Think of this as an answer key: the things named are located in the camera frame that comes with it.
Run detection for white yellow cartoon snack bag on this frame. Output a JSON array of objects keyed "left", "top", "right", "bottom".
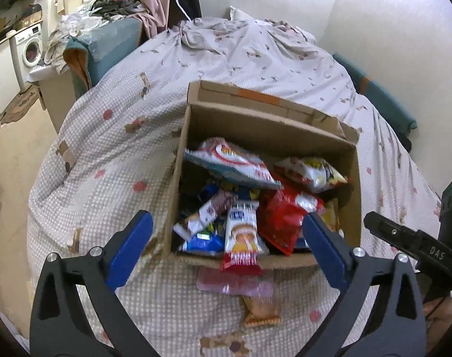
[{"left": 274, "top": 156, "right": 348, "bottom": 193}]

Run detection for blue snack bag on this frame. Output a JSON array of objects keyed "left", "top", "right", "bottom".
[{"left": 179, "top": 183, "right": 262, "bottom": 257}]

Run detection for pile of dark clothes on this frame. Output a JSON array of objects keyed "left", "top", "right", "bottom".
[{"left": 90, "top": 0, "right": 141, "bottom": 21}]

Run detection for teal sofa armrest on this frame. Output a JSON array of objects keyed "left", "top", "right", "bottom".
[{"left": 63, "top": 18, "right": 144, "bottom": 99}]

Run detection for brown cardboard box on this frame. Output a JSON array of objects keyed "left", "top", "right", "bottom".
[{"left": 163, "top": 81, "right": 362, "bottom": 268}]

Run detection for white washing machine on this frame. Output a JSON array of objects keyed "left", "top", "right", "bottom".
[{"left": 9, "top": 23, "right": 43, "bottom": 93}]

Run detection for person's right hand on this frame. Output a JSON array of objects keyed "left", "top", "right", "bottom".
[{"left": 423, "top": 296, "right": 452, "bottom": 352}]

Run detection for white brown triangle crisp packet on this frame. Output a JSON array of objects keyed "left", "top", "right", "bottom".
[{"left": 173, "top": 190, "right": 236, "bottom": 241}]

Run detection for teal mattress edge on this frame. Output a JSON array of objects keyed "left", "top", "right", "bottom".
[{"left": 333, "top": 52, "right": 418, "bottom": 152}]

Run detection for white red Oishi snack bag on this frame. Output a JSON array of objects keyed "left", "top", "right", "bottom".
[{"left": 183, "top": 137, "right": 282, "bottom": 190}]

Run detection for brown peanut snack bag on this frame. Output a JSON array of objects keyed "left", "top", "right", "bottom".
[{"left": 243, "top": 297, "right": 281, "bottom": 328}]

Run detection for white red rice cake packet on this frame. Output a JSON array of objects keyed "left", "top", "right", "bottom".
[{"left": 220, "top": 200, "right": 265, "bottom": 276}]

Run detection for patterned floor rug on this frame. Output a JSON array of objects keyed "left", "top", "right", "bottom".
[{"left": 0, "top": 85, "right": 39, "bottom": 125}]

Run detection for checkered strawberry bed sheet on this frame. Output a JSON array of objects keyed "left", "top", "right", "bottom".
[{"left": 27, "top": 18, "right": 440, "bottom": 356}]

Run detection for pink snack packet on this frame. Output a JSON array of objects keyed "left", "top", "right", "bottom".
[{"left": 196, "top": 267, "right": 274, "bottom": 298}]

